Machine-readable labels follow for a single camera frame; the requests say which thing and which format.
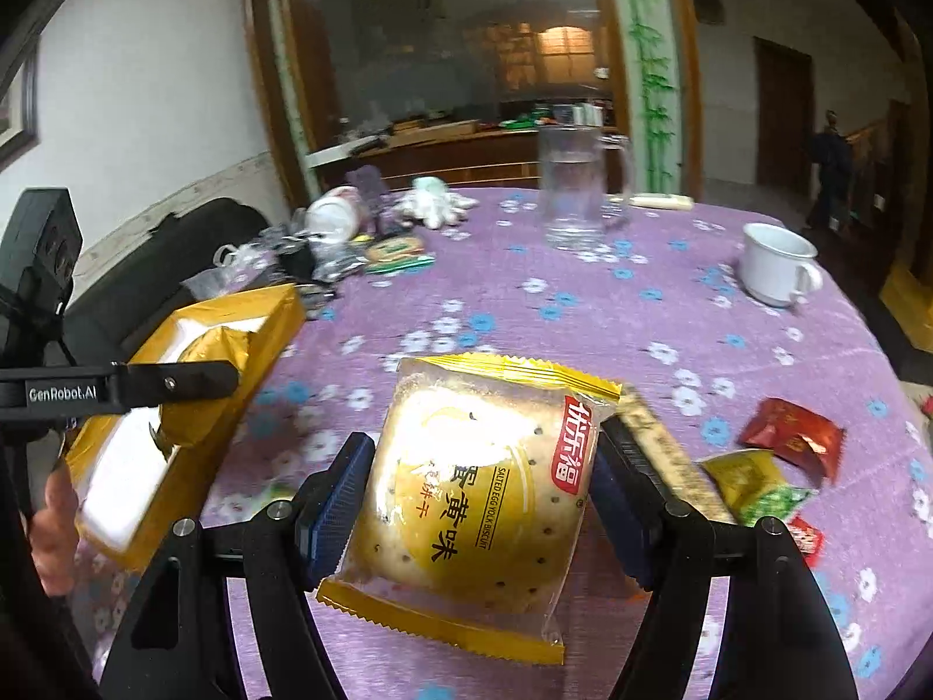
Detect person's left hand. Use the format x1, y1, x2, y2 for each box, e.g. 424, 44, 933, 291
29, 465, 81, 599

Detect wooden door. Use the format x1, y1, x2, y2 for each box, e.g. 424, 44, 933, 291
754, 36, 813, 198

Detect clear glass pitcher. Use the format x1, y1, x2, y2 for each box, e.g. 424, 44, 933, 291
537, 124, 635, 250

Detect round biscuit packet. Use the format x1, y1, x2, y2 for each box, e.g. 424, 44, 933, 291
315, 352, 624, 666

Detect white ceramic cup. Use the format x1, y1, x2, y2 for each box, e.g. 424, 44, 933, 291
739, 222, 825, 307

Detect bamboo painted panel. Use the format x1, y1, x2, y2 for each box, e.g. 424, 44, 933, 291
608, 0, 681, 194

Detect framed wall picture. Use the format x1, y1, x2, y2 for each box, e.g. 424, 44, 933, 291
0, 36, 41, 172

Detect white glove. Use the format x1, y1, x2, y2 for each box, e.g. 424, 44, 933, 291
394, 176, 478, 229

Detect long cracker packet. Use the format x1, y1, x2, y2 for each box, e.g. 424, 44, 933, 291
616, 386, 737, 526

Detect cream plastic tube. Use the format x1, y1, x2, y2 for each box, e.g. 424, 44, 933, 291
608, 191, 693, 212

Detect gold foil snack packet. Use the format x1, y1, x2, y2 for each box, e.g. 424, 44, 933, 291
156, 327, 256, 449

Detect person's left forearm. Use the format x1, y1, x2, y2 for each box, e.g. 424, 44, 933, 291
0, 444, 96, 700

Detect purple slotted spatula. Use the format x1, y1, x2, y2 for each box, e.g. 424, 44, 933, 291
346, 166, 387, 207

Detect yellow snack packet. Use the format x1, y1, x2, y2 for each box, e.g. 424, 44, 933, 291
701, 450, 788, 522

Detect black leather sofa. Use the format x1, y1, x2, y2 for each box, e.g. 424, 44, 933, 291
62, 197, 271, 366

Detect wooden framed glass partition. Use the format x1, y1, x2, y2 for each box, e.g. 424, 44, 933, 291
244, 0, 701, 198

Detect green edged biscuit packet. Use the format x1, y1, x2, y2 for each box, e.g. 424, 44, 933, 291
362, 233, 437, 277

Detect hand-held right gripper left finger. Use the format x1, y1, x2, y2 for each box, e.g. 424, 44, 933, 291
98, 432, 376, 700

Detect wooden cabinet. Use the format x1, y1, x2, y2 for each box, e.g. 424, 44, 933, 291
313, 117, 628, 191

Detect yellow cardboard box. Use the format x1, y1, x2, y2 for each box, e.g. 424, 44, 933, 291
62, 283, 307, 573

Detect purple floral tablecloth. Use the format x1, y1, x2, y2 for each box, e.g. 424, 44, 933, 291
73, 185, 933, 700

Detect green snack packet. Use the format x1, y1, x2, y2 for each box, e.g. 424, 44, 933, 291
743, 485, 813, 527

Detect clear plastic bags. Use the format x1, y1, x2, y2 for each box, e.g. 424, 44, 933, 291
277, 222, 373, 307

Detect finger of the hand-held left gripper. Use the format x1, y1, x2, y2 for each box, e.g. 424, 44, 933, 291
120, 359, 241, 408

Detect dark red snack packet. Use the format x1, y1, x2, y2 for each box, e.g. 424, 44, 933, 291
738, 397, 847, 486

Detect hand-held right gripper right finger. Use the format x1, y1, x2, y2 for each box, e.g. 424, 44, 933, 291
594, 415, 861, 700

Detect white plastic jar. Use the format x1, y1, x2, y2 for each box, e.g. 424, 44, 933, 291
304, 185, 366, 242

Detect small red snack packet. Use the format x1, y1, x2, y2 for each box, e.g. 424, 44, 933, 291
783, 516, 826, 568

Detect clear plastic bag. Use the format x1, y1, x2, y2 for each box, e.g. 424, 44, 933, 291
182, 240, 293, 302

